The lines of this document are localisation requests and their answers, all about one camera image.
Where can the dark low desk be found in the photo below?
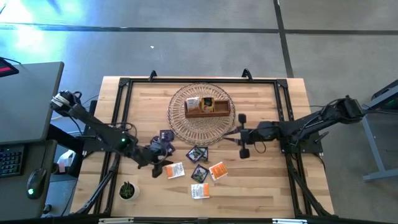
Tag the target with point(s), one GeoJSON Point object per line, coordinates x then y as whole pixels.
{"type": "Point", "coordinates": [15, 202]}

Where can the wooden tea organizer box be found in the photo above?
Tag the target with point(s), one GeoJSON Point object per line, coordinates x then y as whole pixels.
{"type": "Point", "coordinates": [222, 107]}

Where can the small plant in white pot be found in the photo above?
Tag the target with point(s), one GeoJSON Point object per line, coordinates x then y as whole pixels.
{"type": "Point", "coordinates": [127, 190]}

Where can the silver metal bracket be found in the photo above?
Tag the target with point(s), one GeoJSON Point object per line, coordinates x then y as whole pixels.
{"type": "Point", "coordinates": [289, 221]}
{"type": "Point", "coordinates": [115, 221]}

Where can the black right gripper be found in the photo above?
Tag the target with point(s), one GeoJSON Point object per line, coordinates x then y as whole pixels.
{"type": "Point", "coordinates": [258, 135]}

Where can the black keyboard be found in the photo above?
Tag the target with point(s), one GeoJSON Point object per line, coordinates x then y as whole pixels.
{"type": "Point", "coordinates": [11, 160]}

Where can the small white pink box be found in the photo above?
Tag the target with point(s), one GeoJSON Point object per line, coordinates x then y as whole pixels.
{"type": "Point", "coordinates": [66, 158]}

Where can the yellow tea packet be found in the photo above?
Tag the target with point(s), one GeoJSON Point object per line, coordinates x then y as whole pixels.
{"type": "Point", "coordinates": [207, 105]}

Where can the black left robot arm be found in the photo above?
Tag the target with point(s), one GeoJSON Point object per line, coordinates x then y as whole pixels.
{"type": "Point", "coordinates": [102, 133]}

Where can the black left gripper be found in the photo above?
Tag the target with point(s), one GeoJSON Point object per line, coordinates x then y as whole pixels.
{"type": "Point", "coordinates": [152, 155]}

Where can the grey metal stand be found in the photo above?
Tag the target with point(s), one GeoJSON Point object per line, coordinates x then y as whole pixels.
{"type": "Point", "coordinates": [373, 146]}

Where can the purple foil tea packet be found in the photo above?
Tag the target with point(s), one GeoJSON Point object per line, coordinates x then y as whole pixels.
{"type": "Point", "coordinates": [170, 149]}
{"type": "Point", "coordinates": [167, 135]}

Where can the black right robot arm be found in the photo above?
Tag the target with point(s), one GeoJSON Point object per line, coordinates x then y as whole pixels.
{"type": "Point", "coordinates": [311, 123]}

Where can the black red device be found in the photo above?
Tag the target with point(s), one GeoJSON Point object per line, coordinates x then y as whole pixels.
{"type": "Point", "coordinates": [6, 68]}

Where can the grey office desk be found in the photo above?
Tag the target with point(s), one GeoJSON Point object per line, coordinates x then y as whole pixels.
{"type": "Point", "coordinates": [28, 102]}

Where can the black computer mouse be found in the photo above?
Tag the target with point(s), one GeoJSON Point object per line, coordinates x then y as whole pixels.
{"type": "Point", "coordinates": [35, 183]}

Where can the orange white Tazo tea packet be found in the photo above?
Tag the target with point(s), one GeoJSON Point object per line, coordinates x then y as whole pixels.
{"type": "Point", "coordinates": [200, 191]}
{"type": "Point", "coordinates": [218, 171]}
{"type": "Point", "coordinates": [192, 105]}
{"type": "Point", "coordinates": [174, 170]}

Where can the black metal table frame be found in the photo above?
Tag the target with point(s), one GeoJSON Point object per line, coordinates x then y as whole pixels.
{"type": "Point", "coordinates": [202, 80]}

